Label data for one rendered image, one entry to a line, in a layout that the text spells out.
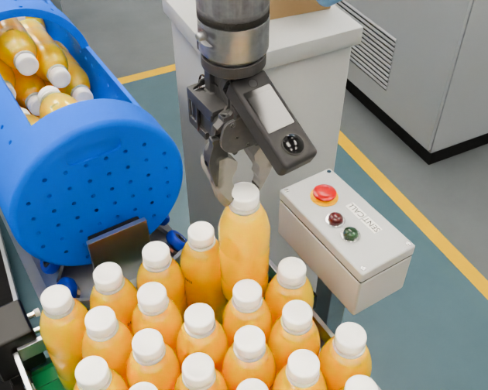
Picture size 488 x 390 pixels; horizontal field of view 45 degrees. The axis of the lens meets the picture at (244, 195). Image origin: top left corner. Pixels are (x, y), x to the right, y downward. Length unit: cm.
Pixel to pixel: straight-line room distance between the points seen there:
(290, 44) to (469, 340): 133
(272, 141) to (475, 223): 199
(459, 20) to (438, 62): 21
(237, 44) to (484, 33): 192
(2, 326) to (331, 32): 81
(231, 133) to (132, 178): 31
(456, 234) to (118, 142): 180
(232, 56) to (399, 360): 159
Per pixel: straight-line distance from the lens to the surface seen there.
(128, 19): 382
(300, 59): 122
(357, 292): 87
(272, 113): 64
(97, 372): 75
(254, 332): 76
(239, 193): 76
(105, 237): 95
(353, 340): 76
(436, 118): 258
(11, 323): 95
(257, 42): 62
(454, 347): 216
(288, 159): 62
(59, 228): 96
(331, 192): 92
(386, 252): 87
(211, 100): 69
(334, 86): 133
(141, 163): 94
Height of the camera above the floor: 174
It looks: 44 degrees down
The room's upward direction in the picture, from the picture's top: straight up
